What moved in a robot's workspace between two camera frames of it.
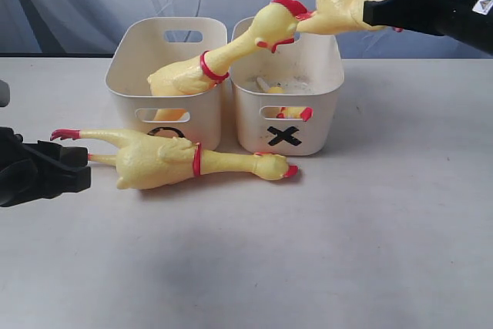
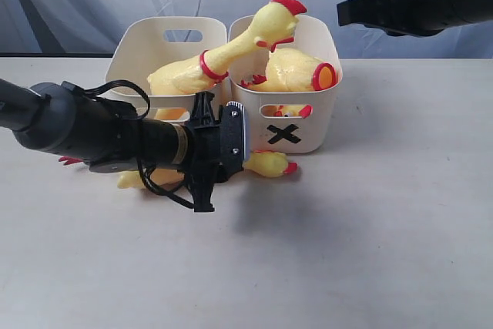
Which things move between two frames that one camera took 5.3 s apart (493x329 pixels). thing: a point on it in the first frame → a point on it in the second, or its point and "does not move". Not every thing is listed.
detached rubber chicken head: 291,112 does not move
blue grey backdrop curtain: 65,8 does not move
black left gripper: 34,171 → 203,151
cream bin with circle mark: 144,45 does not move
